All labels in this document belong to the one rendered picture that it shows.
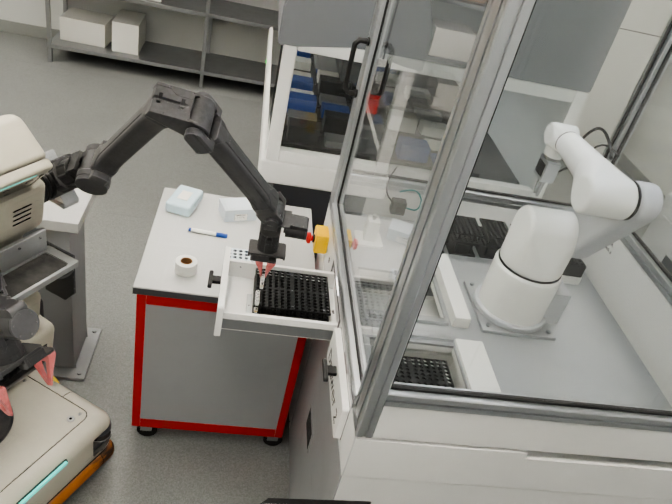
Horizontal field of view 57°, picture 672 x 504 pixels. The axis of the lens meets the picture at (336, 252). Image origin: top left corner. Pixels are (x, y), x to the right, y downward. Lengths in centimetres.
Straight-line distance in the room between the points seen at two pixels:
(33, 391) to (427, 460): 139
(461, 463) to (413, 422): 20
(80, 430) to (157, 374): 29
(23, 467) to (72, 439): 16
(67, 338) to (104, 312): 42
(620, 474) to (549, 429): 29
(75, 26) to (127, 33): 42
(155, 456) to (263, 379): 53
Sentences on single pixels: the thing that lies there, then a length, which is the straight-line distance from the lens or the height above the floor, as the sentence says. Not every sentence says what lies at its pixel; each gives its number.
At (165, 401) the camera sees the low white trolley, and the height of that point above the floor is 24.
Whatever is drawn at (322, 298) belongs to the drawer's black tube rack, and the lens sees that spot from 184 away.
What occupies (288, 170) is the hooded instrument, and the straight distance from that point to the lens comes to 253.
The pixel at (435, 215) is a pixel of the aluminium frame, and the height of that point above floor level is 153.
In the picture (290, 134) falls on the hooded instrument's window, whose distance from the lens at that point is 249.
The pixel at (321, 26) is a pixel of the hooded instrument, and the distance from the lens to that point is 232.
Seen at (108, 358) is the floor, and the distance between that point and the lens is 286.
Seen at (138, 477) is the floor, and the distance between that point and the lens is 248.
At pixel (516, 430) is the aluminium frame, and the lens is 153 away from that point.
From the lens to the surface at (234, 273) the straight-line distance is 196.
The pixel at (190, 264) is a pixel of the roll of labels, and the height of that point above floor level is 80.
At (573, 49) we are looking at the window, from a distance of 104.
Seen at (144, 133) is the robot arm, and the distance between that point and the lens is 139.
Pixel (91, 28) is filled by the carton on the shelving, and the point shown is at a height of 29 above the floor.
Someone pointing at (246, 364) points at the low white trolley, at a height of 46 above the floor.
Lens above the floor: 204
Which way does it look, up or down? 34 degrees down
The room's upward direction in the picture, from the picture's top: 14 degrees clockwise
